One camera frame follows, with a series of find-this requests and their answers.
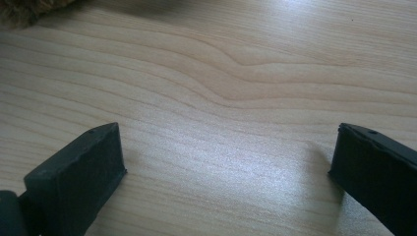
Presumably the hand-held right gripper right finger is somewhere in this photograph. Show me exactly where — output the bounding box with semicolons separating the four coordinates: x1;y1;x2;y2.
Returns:
328;122;417;236

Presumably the brown teddy bear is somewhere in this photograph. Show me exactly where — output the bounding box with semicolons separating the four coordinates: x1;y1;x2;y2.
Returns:
0;0;78;30

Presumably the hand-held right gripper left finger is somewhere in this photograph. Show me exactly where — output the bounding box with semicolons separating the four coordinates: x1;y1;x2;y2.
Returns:
19;122;128;236

